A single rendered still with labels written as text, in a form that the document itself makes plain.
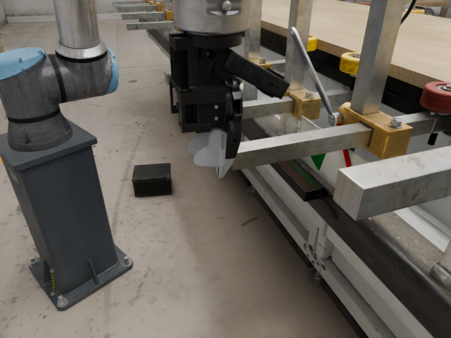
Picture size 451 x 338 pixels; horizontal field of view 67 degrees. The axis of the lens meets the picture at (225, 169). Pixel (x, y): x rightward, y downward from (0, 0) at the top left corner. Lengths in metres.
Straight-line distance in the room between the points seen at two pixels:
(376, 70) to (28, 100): 0.92
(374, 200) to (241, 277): 1.21
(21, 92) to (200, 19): 0.82
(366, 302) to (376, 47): 0.86
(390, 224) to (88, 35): 0.92
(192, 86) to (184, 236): 1.25
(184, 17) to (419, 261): 0.49
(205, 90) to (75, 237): 1.01
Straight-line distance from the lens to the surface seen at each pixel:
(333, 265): 1.33
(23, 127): 1.19
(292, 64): 0.83
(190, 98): 0.42
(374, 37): 0.62
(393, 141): 0.61
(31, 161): 1.15
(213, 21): 0.40
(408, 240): 0.66
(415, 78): 0.84
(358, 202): 0.27
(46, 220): 1.27
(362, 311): 1.23
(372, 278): 0.78
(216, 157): 0.49
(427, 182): 0.31
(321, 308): 1.41
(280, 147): 0.53
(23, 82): 1.14
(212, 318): 1.35
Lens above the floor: 1.10
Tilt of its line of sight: 31 degrees down
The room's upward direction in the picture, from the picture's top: straight up
